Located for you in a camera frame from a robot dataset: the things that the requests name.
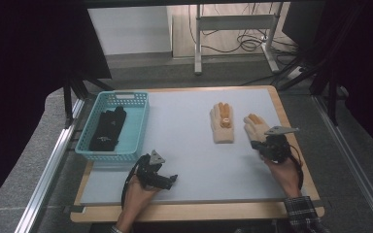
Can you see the black metal stand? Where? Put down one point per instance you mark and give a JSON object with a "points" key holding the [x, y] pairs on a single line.
{"points": [[332, 100]]}

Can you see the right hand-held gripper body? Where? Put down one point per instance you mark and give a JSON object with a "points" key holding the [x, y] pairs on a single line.
{"points": [[278, 149]]}

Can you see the beige glove orange fingertips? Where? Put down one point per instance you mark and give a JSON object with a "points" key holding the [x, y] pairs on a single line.
{"points": [[259, 127]]}

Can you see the black glove silver logo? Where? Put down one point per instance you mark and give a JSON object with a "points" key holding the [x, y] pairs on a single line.
{"points": [[110, 129]]}

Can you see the person's right hand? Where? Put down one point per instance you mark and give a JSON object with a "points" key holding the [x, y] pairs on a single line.
{"points": [[286, 178]]}

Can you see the person's left hand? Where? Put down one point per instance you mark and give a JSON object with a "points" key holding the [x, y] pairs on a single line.
{"points": [[137, 200]]}

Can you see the white panel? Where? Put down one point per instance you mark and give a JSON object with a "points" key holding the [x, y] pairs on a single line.
{"points": [[129, 29]]}

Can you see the white power strip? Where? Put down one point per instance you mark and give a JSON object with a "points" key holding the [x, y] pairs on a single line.
{"points": [[294, 73]]}

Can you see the light grey foam mat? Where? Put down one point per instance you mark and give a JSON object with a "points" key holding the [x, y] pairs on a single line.
{"points": [[191, 161]]}

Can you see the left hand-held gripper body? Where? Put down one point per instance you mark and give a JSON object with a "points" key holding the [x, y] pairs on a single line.
{"points": [[148, 171]]}

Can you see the wristwatch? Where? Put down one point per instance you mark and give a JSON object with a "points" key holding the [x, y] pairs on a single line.
{"points": [[116, 230]]}

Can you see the white desk frame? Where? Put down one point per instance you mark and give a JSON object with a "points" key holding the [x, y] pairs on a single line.
{"points": [[233, 22]]}

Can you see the beige glove with round tag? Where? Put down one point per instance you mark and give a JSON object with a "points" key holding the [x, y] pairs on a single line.
{"points": [[221, 134]]}

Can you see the aluminium rail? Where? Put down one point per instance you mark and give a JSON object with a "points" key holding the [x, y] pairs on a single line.
{"points": [[353, 165], [45, 174]]}

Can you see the grey felt platform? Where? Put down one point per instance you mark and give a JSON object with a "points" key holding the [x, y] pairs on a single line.
{"points": [[13, 168]]}

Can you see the black tripod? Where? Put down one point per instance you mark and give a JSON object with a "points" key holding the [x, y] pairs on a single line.
{"points": [[67, 103]]}

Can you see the turquoise plastic basket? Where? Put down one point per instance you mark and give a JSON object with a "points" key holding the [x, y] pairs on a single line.
{"points": [[132, 129]]}

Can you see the grey tape piece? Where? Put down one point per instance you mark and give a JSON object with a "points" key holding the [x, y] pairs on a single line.
{"points": [[319, 203], [77, 209]]}

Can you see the black curtain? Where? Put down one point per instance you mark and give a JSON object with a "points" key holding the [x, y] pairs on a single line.
{"points": [[369, 64], [19, 64]]}

